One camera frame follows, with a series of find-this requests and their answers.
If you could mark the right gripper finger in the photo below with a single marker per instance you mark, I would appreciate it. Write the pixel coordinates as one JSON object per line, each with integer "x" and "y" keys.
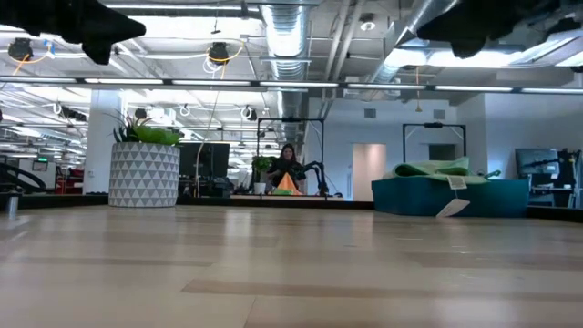
{"x": 439, "y": 27}

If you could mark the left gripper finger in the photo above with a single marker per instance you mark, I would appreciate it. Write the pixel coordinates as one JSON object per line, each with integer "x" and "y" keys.
{"x": 123, "y": 27}

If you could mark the pale green microfiber towel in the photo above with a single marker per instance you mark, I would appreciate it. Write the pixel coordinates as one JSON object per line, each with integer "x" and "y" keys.
{"x": 432, "y": 169}

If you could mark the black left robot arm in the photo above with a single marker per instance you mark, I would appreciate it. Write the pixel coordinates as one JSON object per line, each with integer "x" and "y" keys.
{"x": 16, "y": 11}

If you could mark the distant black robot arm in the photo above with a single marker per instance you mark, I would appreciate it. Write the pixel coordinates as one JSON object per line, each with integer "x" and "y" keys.
{"x": 319, "y": 175}

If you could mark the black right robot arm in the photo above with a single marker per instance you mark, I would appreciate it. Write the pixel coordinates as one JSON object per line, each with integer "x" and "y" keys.
{"x": 533, "y": 13}

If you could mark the black ceiling-hung device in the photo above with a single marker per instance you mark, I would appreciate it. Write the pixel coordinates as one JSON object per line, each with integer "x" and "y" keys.
{"x": 219, "y": 52}
{"x": 20, "y": 49}

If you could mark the succulent in patterned white pot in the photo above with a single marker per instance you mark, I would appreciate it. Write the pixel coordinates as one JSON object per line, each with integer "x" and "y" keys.
{"x": 143, "y": 175}

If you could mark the black computer monitor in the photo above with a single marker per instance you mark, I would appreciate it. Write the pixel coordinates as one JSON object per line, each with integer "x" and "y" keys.
{"x": 205, "y": 159}
{"x": 537, "y": 161}

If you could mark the overhead light bar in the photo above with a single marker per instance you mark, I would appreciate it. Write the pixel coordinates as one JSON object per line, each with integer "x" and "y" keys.
{"x": 291, "y": 84}

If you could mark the teal storage bin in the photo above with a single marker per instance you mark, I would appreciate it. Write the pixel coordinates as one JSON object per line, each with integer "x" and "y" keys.
{"x": 410, "y": 198}

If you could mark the small plant in white pot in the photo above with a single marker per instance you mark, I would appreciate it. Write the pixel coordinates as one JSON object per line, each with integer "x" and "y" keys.
{"x": 260, "y": 168}

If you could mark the person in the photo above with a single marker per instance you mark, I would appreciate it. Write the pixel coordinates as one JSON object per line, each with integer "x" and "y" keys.
{"x": 286, "y": 161}

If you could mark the orange cone object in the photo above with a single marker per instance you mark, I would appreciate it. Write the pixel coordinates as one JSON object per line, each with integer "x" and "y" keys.
{"x": 288, "y": 184}

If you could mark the silver ventilation duct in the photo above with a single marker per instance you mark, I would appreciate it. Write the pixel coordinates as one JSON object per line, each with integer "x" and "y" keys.
{"x": 287, "y": 32}
{"x": 410, "y": 27}

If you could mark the distant black rig frame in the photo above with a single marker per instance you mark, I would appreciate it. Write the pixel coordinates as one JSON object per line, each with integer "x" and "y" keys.
{"x": 291, "y": 119}
{"x": 432, "y": 125}

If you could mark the silver metal post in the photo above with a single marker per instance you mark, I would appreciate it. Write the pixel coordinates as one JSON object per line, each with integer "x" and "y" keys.
{"x": 12, "y": 205}

